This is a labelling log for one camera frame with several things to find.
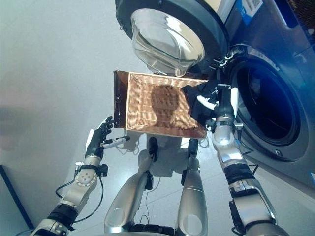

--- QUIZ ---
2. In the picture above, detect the charcoal garment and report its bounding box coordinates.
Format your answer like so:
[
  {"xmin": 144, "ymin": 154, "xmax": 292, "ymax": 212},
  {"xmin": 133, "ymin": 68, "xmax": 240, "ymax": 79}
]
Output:
[{"xmin": 184, "ymin": 80, "xmax": 220, "ymax": 126}]

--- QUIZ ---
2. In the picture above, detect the silver left robot leg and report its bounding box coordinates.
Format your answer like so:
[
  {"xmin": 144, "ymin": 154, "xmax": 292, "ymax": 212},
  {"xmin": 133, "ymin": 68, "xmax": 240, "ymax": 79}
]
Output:
[{"xmin": 103, "ymin": 137, "xmax": 159, "ymax": 234}]

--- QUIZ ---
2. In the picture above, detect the blue white energy label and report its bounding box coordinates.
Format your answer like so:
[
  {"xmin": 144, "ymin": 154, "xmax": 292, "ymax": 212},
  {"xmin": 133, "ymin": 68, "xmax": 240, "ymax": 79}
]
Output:
[{"xmin": 236, "ymin": 0, "xmax": 264, "ymax": 26}]

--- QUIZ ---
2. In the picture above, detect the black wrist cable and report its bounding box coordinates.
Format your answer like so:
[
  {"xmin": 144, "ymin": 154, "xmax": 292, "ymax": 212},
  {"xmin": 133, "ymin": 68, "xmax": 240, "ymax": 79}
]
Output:
[
  {"xmin": 55, "ymin": 172, "xmax": 104, "ymax": 225},
  {"xmin": 235, "ymin": 137, "xmax": 259, "ymax": 178}
]

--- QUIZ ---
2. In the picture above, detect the silver right robot leg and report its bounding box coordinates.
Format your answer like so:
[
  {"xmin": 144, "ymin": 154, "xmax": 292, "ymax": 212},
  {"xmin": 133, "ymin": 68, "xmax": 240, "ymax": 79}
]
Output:
[{"xmin": 176, "ymin": 138, "xmax": 208, "ymax": 236}]

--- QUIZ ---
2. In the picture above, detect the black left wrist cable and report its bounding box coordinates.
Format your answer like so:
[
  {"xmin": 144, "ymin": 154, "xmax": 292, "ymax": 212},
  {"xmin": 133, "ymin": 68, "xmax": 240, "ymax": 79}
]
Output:
[{"xmin": 55, "ymin": 172, "xmax": 104, "ymax": 225}]

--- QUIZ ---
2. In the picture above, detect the rectangular wicker laundry basket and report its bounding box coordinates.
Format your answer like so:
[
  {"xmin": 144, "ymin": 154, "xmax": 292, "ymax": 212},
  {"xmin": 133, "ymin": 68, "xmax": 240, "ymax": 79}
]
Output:
[{"xmin": 125, "ymin": 71, "xmax": 210, "ymax": 139}]

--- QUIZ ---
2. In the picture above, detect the round glass washer door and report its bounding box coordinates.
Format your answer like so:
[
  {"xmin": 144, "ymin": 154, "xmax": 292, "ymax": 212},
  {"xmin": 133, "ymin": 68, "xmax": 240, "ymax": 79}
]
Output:
[{"xmin": 115, "ymin": 0, "xmax": 231, "ymax": 78}]

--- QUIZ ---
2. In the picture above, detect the white cabinet side panel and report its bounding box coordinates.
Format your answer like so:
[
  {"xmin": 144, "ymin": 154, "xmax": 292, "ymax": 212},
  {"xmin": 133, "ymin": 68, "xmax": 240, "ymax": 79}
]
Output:
[{"xmin": 218, "ymin": 0, "xmax": 239, "ymax": 26}]

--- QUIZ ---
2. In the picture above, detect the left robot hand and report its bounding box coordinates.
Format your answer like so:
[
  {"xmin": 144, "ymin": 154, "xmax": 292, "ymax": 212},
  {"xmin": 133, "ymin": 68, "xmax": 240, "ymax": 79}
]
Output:
[{"xmin": 85, "ymin": 116, "xmax": 130, "ymax": 158}]

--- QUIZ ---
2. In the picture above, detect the grey robot torso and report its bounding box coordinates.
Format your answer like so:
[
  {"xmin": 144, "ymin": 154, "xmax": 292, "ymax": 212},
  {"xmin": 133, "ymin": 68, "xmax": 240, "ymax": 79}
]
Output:
[{"xmin": 93, "ymin": 230, "xmax": 178, "ymax": 236}]

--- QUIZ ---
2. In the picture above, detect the silver robot leg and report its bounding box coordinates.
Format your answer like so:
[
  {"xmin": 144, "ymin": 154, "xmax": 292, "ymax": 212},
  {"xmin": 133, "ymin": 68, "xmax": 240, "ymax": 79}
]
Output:
[
  {"xmin": 103, "ymin": 137, "xmax": 159, "ymax": 234},
  {"xmin": 176, "ymin": 138, "xmax": 208, "ymax": 236}
]

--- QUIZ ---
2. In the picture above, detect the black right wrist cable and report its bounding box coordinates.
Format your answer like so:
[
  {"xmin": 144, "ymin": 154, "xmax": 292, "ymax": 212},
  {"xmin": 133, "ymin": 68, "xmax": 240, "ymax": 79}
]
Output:
[{"xmin": 235, "ymin": 137, "xmax": 259, "ymax": 178}]

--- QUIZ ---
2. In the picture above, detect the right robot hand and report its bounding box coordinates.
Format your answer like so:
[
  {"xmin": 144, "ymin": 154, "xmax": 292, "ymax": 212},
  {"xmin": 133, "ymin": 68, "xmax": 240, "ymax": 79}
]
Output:
[{"xmin": 196, "ymin": 83, "xmax": 240, "ymax": 117}]

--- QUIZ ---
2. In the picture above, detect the grey front-load washing machine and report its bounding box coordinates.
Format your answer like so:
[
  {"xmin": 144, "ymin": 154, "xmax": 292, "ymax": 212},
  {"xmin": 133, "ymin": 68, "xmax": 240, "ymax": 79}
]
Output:
[{"xmin": 216, "ymin": 0, "xmax": 315, "ymax": 190}]

